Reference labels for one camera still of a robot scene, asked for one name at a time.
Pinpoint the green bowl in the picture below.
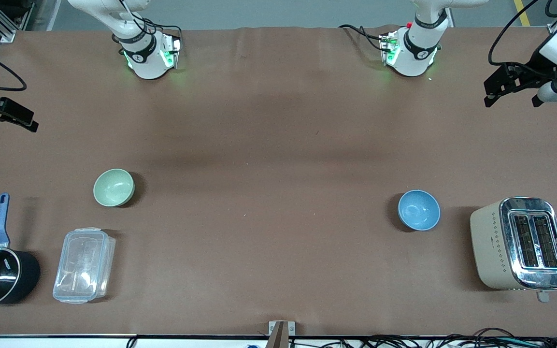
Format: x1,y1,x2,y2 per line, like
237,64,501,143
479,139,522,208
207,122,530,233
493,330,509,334
93,168,136,208

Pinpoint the blue bowl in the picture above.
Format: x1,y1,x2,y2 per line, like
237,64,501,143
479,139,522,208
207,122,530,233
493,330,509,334
398,189,441,232

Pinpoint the clear plastic food container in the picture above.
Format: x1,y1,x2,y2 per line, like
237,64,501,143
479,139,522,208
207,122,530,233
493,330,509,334
52,227,116,305

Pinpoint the beige and chrome toaster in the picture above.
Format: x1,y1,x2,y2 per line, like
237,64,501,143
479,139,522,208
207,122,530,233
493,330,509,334
470,196,557,304

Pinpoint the brown table mat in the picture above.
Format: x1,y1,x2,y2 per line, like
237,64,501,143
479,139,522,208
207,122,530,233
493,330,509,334
0,24,557,338

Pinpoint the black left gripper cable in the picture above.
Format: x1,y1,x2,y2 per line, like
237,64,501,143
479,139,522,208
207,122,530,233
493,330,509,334
487,0,557,78

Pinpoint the aluminium frame profile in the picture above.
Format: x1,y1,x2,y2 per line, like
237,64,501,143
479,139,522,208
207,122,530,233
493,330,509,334
0,0,35,44

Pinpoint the black saucepan with blue handle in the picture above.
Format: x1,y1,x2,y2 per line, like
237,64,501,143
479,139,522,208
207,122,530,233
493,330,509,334
0,193,42,308

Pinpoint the black left arm base cable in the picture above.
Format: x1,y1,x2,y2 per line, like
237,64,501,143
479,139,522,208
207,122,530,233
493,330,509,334
338,24,388,52

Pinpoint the black arm base cable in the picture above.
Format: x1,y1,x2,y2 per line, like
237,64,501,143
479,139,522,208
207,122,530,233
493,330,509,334
338,24,388,52
118,0,184,50

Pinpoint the black right arm base cable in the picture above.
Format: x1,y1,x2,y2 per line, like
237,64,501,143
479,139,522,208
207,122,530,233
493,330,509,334
118,0,184,50

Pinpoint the black cable tangle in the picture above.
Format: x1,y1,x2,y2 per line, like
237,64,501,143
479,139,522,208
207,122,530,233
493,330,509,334
327,328,557,348

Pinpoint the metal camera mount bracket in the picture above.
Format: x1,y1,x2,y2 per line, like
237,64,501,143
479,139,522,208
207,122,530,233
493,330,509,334
268,320,296,337

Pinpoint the camera mount pole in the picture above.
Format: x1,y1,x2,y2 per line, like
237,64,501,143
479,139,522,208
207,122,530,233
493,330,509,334
269,321,290,348

